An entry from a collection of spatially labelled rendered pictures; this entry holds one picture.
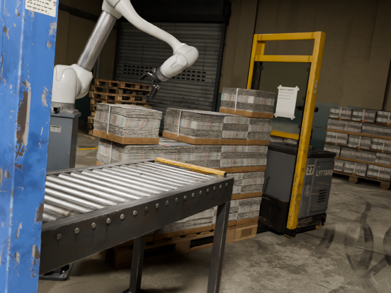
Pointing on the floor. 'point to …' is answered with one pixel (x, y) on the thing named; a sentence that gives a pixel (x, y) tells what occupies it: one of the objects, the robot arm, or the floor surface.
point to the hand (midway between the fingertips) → (142, 88)
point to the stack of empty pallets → (114, 96)
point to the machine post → (24, 135)
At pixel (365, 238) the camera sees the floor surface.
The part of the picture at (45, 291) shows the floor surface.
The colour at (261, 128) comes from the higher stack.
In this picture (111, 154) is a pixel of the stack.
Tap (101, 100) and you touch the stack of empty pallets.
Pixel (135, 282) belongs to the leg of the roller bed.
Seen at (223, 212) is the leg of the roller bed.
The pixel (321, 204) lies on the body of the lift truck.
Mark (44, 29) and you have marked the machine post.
